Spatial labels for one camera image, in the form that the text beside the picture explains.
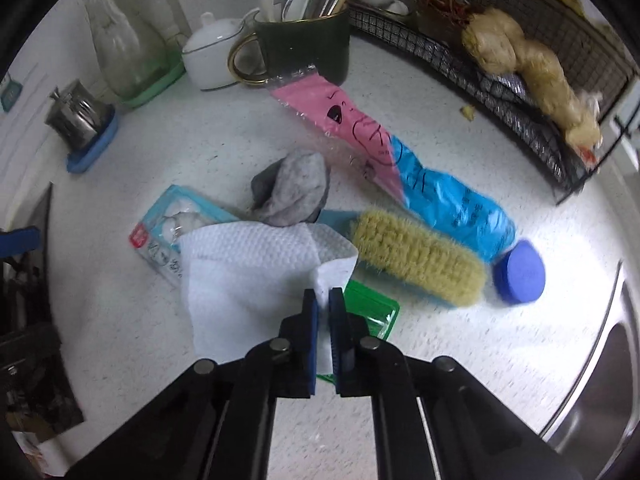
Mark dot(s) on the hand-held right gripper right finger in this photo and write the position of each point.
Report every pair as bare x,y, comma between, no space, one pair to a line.
337,340

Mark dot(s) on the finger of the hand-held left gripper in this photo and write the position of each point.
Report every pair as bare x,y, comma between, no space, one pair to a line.
20,242

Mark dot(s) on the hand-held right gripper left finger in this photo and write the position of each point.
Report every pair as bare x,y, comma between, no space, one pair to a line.
311,340

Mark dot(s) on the white paper towel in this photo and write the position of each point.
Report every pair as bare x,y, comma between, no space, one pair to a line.
240,270

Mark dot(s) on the yellow bristle scrub brush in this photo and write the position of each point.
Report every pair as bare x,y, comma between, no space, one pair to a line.
415,255

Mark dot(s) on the pink plastic bag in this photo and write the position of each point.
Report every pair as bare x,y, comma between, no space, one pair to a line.
340,110

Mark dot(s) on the green plastic container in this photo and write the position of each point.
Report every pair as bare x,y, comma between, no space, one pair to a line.
375,305

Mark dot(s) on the blue tray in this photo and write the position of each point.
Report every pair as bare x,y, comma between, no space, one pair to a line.
97,152

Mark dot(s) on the steel cup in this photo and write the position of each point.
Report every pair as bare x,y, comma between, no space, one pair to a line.
75,115

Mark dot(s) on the black gas stove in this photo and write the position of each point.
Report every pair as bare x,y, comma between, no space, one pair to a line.
45,385

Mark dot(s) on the blue and white packet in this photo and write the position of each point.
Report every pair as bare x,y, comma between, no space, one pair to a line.
165,220

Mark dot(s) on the grey rag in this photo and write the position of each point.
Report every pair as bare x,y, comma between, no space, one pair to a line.
295,185

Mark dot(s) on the blue round lid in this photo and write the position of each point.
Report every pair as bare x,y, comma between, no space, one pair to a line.
520,272

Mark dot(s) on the green tray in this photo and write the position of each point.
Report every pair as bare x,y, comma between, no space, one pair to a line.
160,85

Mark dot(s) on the glass bottle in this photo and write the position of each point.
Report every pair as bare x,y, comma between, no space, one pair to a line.
120,50

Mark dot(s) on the small ginger scrap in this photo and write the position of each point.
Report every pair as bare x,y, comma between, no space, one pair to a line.
468,113

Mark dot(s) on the white ceramic pot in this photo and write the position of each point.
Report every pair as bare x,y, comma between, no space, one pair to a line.
215,60

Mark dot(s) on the stainless steel sink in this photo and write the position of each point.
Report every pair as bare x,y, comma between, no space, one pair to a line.
600,400

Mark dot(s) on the dark green mug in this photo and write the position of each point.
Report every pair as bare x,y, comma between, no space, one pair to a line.
310,45

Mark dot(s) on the red packet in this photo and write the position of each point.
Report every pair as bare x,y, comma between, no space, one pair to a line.
590,157

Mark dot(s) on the ginger root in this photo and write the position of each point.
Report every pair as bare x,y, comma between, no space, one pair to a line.
492,40
555,90

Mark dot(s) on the dried red chillies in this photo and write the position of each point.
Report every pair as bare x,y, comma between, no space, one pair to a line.
445,10

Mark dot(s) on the blue wall label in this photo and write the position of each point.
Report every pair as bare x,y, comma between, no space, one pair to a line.
10,92

